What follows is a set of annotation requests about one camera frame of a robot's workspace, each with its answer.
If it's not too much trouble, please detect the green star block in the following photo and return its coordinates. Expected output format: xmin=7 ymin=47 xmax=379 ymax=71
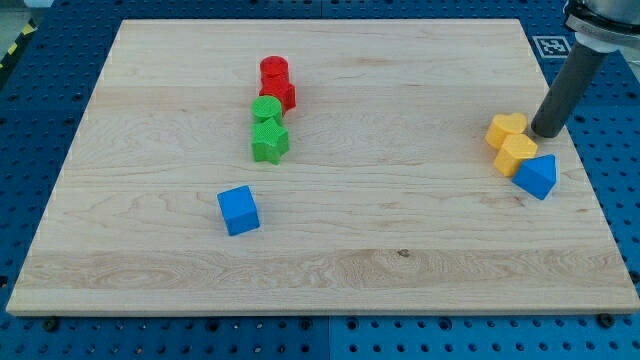
xmin=251 ymin=118 xmax=289 ymax=165

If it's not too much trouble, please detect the white fiducial marker tag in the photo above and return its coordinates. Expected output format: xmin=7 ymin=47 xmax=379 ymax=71
xmin=532 ymin=35 xmax=571 ymax=59

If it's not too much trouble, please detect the wooden board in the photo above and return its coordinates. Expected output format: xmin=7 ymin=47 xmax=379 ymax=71
xmin=7 ymin=19 xmax=639 ymax=317

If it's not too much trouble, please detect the black bolt right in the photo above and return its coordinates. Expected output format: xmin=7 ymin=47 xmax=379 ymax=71
xmin=596 ymin=313 xmax=616 ymax=329

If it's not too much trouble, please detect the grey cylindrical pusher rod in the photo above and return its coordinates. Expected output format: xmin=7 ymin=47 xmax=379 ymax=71
xmin=531 ymin=43 xmax=609 ymax=138

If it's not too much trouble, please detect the yellow hexagon block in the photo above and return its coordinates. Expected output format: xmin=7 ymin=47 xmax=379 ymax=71
xmin=494 ymin=134 xmax=538 ymax=177

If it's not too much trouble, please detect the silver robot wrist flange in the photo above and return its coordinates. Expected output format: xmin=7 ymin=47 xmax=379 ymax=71
xmin=563 ymin=0 xmax=639 ymax=53

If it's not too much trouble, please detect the red star block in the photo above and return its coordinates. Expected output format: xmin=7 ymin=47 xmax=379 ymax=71
xmin=259 ymin=76 xmax=296 ymax=114

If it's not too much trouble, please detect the green cylinder block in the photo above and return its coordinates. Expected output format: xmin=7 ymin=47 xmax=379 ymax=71
xmin=251 ymin=95 xmax=283 ymax=125

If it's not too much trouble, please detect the red cylinder block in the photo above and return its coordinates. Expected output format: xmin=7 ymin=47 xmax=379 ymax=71
xmin=259 ymin=55 xmax=289 ymax=81

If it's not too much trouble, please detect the blue cube block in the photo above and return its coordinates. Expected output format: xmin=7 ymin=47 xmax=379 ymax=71
xmin=217 ymin=185 xmax=260 ymax=236

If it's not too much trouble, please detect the black bolt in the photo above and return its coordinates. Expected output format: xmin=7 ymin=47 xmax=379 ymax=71
xmin=41 ymin=317 xmax=59 ymax=332
xmin=596 ymin=313 xmax=616 ymax=329

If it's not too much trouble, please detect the yellow heart block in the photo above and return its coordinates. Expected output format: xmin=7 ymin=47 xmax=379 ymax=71
xmin=485 ymin=113 xmax=527 ymax=150

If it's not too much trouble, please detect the blue triangle block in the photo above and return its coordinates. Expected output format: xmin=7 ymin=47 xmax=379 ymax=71
xmin=512 ymin=154 xmax=557 ymax=200

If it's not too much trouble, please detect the black bolt left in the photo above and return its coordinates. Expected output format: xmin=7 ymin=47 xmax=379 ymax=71
xmin=41 ymin=317 xmax=59 ymax=332

